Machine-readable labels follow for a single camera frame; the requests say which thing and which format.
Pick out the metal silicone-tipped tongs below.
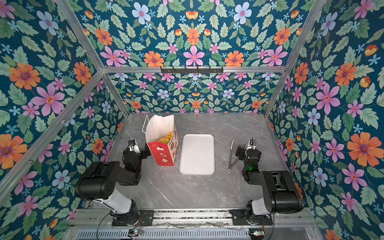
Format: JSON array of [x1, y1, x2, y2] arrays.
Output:
[[227, 139, 238, 174]]

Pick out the red white paper bag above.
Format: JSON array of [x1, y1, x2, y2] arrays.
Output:
[[142, 115, 179, 167]]

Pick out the yellow fake bread loaf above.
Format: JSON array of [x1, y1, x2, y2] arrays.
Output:
[[158, 132, 173, 145]]

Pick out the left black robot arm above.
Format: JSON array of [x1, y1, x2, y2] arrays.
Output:
[[76, 139, 151, 226]]

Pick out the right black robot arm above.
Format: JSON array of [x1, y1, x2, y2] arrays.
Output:
[[236, 138, 305, 225]]

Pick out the white rectangular tray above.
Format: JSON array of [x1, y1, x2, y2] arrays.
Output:
[[179, 134, 215, 176]]

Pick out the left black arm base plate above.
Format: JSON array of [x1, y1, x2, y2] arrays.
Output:
[[110, 210, 155, 227]]

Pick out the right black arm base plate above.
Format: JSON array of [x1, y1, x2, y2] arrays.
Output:
[[229, 209, 273, 226]]

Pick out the aluminium front mounting rail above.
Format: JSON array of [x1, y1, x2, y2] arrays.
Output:
[[69, 208, 317, 228]]

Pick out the white perforated cable duct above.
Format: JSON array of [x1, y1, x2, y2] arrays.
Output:
[[75, 229, 251, 240]]

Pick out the black wall hook rail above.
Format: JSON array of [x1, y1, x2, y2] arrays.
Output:
[[160, 67, 224, 74]]

